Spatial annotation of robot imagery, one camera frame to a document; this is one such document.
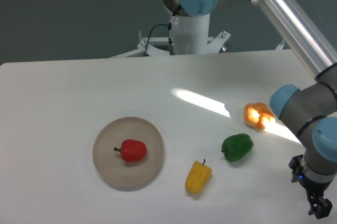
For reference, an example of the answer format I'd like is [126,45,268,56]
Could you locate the red bell pepper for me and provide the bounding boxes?
[114,139,147,162]

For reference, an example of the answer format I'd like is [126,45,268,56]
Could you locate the orange bell pepper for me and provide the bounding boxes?
[243,102,276,131]

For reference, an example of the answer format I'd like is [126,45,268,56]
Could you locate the beige round plate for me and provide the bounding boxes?
[93,116,164,191]

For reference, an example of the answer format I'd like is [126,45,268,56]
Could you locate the black cable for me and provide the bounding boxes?
[144,2,185,57]

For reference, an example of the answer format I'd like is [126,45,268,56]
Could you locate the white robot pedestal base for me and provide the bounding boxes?
[109,10,286,59]

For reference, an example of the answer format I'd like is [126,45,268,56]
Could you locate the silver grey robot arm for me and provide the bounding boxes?
[163,0,336,219]

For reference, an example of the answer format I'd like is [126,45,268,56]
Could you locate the green bell pepper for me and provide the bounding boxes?
[221,133,254,162]

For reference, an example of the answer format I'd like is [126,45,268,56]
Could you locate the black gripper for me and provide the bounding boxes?
[289,155,335,219]

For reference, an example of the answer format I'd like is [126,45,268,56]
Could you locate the yellow bell pepper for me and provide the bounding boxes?
[185,159,213,194]

